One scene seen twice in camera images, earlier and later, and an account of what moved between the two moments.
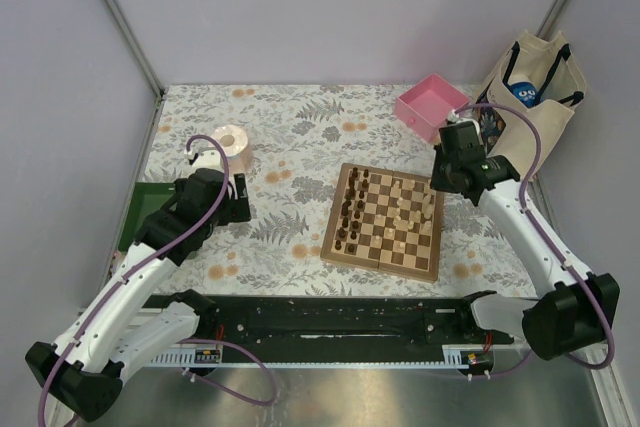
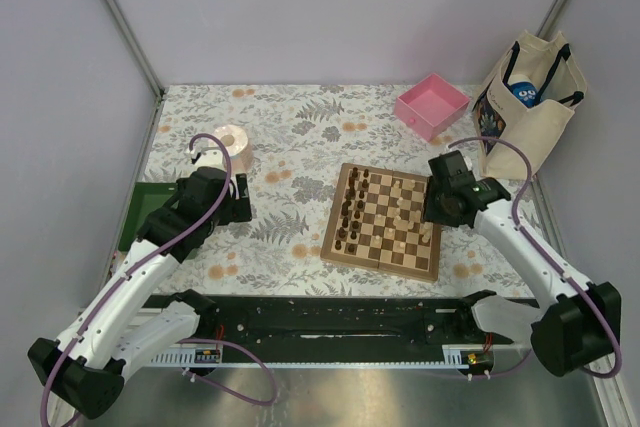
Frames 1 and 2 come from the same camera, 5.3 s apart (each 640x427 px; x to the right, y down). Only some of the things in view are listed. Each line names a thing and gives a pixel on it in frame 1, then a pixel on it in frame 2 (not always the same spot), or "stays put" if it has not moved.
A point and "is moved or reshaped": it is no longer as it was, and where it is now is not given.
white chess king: (428, 203) is moved or reshaped
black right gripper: (437, 183) to (430, 214)
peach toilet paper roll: (238, 152) stays put
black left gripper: (236, 209) stays put
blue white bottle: (523, 89) stays put
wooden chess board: (387, 220) stays put
